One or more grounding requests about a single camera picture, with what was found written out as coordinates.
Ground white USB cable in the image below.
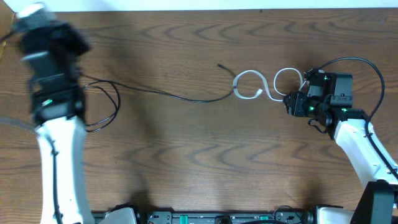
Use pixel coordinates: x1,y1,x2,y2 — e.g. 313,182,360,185
232,67,308,103

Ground black USB cable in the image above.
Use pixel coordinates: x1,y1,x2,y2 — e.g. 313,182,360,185
79,63,238,133

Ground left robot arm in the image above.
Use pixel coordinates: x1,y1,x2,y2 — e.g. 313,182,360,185
13,18,102,223

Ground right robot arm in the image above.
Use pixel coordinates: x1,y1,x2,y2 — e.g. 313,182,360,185
283,70,397,223

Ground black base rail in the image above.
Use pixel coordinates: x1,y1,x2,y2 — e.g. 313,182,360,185
93,210,382,224

